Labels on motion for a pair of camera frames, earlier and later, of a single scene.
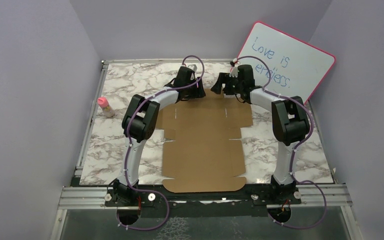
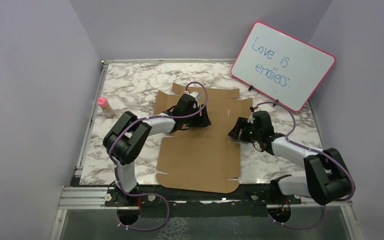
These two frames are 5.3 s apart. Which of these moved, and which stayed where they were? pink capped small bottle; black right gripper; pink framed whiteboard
Moved: black right gripper
Stayed: pink capped small bottle; pink framed whiteboard
